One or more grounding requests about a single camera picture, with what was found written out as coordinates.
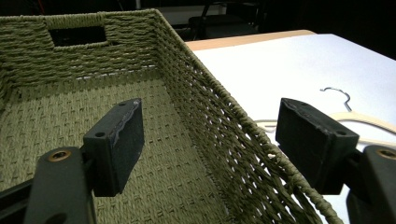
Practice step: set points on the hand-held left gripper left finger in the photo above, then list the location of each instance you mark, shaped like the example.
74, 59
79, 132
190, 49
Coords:
113, 149

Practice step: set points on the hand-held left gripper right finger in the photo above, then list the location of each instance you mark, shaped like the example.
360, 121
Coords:
314, 146

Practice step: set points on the green woven basket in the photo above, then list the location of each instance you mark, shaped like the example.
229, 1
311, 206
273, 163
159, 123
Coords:
149, 124

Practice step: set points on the wooden clothes hanger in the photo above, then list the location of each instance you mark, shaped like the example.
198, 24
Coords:
355, 117

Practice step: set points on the black chair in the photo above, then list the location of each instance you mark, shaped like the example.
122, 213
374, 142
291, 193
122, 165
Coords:
214, 21

